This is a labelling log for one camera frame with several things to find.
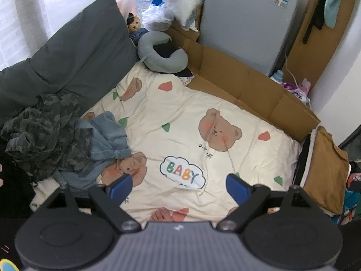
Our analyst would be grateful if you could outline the blue fleece garment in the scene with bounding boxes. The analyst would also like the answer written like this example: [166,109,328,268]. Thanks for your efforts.
[75,111,133,175]

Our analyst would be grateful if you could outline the white cable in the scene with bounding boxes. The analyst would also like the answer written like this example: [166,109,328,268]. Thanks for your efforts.
[283,48,303,91]

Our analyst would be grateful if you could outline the white folded garment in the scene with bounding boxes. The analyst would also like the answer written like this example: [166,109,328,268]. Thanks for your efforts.
[303,131,318,175]

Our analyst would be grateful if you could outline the grey neck pillow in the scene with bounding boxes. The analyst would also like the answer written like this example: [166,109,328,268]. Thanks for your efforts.
[138,31,189,72]

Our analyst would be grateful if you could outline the white fleece cloth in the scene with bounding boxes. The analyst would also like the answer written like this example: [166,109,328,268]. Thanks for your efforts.
[30,179,61,212]

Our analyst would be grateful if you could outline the brown teddy bear toy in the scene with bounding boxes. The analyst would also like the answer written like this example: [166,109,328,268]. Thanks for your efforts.
[125,13,142,34]

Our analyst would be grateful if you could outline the grey camouflage pants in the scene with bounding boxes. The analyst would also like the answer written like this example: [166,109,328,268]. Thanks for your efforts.
[0,93,95,182]

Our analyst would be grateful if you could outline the cream bear print blanket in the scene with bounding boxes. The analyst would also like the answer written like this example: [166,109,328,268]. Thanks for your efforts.
[30,62,301,223]

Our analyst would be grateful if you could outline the black hanging garment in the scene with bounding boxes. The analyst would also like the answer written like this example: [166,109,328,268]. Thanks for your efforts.
[303,0,335,44]

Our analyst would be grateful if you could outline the flat brown cardboard sheet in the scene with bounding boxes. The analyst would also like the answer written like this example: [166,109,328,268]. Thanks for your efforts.
[166,20,322,143]

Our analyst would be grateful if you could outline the white sheer curtain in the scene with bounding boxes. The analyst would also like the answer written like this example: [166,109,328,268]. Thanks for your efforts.
[0,0,133,71]

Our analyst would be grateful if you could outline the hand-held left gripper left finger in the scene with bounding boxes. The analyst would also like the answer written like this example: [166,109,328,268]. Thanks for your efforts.
[45,173,141,234]

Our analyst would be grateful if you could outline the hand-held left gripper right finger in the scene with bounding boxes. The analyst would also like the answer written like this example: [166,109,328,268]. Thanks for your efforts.
[217,173,312,233]

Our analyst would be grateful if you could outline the clear plastic bag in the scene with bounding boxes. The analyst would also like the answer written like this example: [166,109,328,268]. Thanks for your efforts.
[141,6,175,31]

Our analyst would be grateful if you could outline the brown folded garment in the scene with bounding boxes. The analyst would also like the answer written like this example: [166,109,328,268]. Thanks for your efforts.
[303,126,350,213]

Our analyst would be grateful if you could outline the black folded garment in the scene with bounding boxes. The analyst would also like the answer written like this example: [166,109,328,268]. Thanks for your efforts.
[293,135,311,187]

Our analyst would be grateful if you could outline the person's black pants leg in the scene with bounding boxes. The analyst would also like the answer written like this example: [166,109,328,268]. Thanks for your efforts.
[0,147,37,218]

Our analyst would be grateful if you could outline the light blue denim garment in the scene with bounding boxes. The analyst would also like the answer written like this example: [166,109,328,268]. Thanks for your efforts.
[52,158,99,189]

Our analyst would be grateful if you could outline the blue cap detergent bottle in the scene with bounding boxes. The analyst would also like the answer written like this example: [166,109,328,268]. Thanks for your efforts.
[269,69,284,84]

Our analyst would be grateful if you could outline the black cloth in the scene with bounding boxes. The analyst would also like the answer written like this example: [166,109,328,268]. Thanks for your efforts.
[154,42,181,58]

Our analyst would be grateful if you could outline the purple and white detergent bag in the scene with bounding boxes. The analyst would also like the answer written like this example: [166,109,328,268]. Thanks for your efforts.
[282,82,311,103]

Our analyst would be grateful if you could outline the teal hanging garment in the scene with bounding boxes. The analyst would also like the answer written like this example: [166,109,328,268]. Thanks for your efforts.
[324,0,356,29]

